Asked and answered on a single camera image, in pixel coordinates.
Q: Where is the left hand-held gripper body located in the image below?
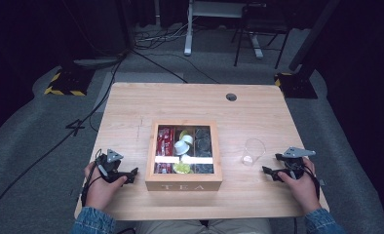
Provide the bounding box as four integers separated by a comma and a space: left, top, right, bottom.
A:
96, 148, 139, 186

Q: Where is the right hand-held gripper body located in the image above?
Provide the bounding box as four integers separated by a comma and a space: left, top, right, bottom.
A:
275, 146, 317, 181

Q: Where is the wooden box with glass lid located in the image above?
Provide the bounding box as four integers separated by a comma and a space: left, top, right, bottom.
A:
144, 119, 223, 192

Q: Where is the person's left hand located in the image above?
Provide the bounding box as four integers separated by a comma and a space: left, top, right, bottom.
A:
83, 161, 129, 213

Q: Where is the person's right hand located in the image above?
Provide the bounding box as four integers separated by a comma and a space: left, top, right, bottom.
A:
277, 157, 322, 215

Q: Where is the clear plastic cup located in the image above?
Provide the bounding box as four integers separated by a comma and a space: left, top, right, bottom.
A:
240, 137, 267, 168

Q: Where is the bundle of red packets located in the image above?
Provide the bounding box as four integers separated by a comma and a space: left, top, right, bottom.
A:
154, 127, 175, 175

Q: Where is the pile of dark capsules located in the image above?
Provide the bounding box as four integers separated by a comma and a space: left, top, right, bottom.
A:
194, 127, 214, 175

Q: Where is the striped black stand base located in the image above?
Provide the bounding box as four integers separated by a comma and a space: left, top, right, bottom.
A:
274, 71, 319, 99
44, 65, 96, 98

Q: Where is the dark slanted stand pole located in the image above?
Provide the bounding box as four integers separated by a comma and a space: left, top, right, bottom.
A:
288, 0, 342, 73

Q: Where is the black chair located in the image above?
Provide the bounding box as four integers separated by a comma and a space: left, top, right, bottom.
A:
230, 2, 294, 70

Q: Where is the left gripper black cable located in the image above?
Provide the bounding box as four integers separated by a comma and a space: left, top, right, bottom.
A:
81, 148, 104, 208

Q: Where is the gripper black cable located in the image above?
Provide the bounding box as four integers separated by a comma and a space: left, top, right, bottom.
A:
303, 164, 322, 200
81, 148, 104, 208

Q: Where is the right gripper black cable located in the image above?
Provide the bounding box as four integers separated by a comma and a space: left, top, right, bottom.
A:
303, 164, 322, 200

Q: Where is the long black floor cable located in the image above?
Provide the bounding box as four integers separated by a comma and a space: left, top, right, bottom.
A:
0, 53, 127, 227

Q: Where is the bundle of floor cables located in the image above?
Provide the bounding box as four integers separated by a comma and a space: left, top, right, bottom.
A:
134, 22, 194, 52

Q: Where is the white desk frame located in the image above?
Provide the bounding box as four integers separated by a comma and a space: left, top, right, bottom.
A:
183, 0, 266, 60

